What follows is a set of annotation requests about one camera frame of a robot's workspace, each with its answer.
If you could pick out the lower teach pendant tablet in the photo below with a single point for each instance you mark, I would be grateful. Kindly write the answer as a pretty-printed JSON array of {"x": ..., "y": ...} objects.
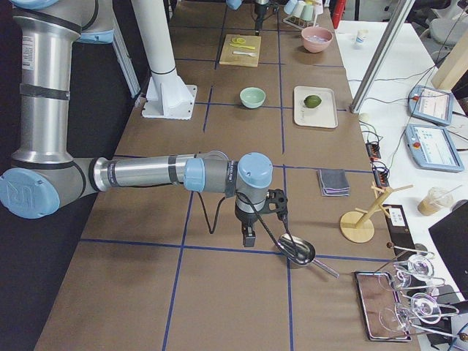
[{"x": 432, "y": 148}]

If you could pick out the bamboo cutting board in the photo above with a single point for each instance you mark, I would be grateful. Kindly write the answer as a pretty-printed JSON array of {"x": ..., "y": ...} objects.
[{"x": 227, "y": 58}]

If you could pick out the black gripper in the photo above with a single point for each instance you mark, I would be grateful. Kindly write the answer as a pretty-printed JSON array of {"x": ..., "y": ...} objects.
[
  {"x": 260, "y": 9},
  {"x": 246, "y": 217}
]

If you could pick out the light green bowl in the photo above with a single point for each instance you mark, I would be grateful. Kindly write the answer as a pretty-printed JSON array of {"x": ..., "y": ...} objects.
[{"x": 252, "y": 97}]

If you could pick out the chrome tray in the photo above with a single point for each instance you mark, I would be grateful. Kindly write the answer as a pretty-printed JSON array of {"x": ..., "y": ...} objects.
[{"x": 376, "y": 296}]

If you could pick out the wire glass holder rack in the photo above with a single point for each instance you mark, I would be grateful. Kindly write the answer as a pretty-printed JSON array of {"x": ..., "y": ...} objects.
[{"x": 410, "y": 275}]

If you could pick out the pink bowl with ice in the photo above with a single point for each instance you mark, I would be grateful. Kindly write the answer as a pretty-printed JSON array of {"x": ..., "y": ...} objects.
[{"x": 316, "y": 39}]

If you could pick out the metal scoop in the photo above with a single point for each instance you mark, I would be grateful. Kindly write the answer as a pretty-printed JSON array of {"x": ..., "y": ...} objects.
[{"x": 302, "y": 253}]

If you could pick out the green lime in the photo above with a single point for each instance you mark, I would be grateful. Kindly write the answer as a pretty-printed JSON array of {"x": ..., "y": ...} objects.
[{"x": 312, "y": 101}]

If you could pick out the grey folded cloth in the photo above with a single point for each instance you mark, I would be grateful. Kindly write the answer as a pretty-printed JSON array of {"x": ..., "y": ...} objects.
[{"x": 333, "y": 182}]

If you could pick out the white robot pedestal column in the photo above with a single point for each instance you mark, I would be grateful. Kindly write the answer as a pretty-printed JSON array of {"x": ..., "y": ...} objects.
[{"x": 167, "y": 95}]

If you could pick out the cream rabbit tray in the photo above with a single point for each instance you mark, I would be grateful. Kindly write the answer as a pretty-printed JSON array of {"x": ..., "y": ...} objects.
[{"x": 323, "y": 116}]

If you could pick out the white plastic spoon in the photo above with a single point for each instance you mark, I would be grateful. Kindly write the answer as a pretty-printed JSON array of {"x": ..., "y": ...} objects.
[{"x": 242, "y": 53}]

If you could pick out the wooden mug tree stand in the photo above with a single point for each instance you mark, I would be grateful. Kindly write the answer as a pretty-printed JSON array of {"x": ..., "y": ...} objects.
[{"x": 356, "y": 226}]

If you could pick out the aluminium frame post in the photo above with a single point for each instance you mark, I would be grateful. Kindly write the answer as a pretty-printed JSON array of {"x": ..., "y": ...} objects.
[{"x": 390, "y": 34}]

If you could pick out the cup rack with cups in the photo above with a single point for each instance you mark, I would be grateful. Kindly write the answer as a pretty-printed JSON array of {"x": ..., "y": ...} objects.
[{"x": 303, "y": 14}]

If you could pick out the white paper cup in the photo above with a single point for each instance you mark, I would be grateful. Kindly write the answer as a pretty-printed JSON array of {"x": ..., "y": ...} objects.
[{"x": 360, "y": 37}]

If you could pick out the iced coffee cup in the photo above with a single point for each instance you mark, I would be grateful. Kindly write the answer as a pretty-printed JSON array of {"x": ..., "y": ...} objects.
[{"x": 436, "y": 199}]

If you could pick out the upper teach pendant tablet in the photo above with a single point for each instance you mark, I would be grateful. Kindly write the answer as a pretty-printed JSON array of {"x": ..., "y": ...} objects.
[{"x": 430, "y": 104}]

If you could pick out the yellow plastic knife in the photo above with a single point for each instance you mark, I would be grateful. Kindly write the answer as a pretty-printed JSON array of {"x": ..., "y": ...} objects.
[{"x": 237, "y": 45}]

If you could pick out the teach pendant tablet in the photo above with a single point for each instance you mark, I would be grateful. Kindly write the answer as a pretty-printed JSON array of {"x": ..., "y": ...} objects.
[
  {"x": 430, "y": 104},
  {"x": 432, "y": 148}
]

